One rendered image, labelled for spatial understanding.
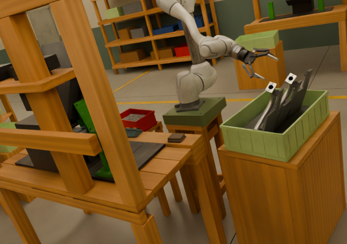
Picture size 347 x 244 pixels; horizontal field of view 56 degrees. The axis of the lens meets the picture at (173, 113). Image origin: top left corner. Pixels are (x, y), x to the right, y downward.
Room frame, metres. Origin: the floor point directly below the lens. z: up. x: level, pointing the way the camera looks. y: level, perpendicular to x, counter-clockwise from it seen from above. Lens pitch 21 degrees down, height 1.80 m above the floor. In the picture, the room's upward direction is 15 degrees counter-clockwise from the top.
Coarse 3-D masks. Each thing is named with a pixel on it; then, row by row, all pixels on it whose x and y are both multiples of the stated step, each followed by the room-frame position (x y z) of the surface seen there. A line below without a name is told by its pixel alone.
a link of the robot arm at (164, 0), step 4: (156, 0) 2.41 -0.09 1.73; (160, 0) 2.37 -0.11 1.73; (164, 0) 2.34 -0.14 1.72; (168, 0) 2.33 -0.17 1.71; (172, 0) 2.33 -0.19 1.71; (176, 0) 2.36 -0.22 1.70; (180, 0) 2.39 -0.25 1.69; (160, 4) 2.37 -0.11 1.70; (164, 4) 2.33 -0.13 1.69; (168, 4) 2.32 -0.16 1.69; (172, 4) 2.30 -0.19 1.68; (164, 8) 2.34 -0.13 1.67; (168, 8) 2.31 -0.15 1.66; (168, 12) 2.32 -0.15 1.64
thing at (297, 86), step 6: (294, 84) 1.73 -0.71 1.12; (300, 84) 1.73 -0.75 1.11; (294, 90) 1.73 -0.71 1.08; (294, 96) 1.75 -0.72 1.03; (288, 102) 1.71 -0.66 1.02; (282, 108) 1.69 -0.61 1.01; (288, 108) 1.77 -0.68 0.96; (282, 114) 1.74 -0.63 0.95; (276, 120) 1.73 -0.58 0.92; (282, 120) 1.81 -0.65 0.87; (276, 126) 1.76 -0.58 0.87
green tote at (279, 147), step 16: (320, 96) 1.91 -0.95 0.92; (240, 112) 1.92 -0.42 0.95; (256, 112) 2.04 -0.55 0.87; (304, 112) 1.67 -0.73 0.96; (320, 112) 1.79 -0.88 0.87; (224, 128) 1.76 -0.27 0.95; (240, 128) 1.68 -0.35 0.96; (288, 128) 1.53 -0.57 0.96; (304, 128) 1.64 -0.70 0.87; (240, 144) 1.69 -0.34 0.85; (256, 144) 1.61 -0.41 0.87; (272, 144) 1.54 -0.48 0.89; (288, 144) 1.51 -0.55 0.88; (288, 160) 1.49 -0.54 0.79
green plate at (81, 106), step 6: (78, 102) 2.02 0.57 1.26; (84, 102) 2.05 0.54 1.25; (78, 108) 2.00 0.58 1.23; (84, 108) 2.03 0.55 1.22; (78, 114) 1.99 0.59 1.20; (84, 114) 2.01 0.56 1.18; (78, 120) 2.03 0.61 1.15; (84, 120) 1.98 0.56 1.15; (90, 120) 2.01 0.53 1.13; (90, 126) 1.99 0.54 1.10
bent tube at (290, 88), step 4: (288, 76) 1.72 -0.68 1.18; (292, 76) 1.71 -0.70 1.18; (296, 76) 1.70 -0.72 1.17; (288, 80) 1.71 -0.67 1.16; (292, 80) 1.70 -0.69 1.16; (292, 84) 1.75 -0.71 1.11; (288, 88) 1.79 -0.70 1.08; (292, 88) 1.77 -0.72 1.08; (288, 92) 1.78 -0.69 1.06; (284, 96) 1.79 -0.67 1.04; (288, 96) 1.78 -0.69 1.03; (284, 100) 1.77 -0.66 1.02; (280, 104) 1.77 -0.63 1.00
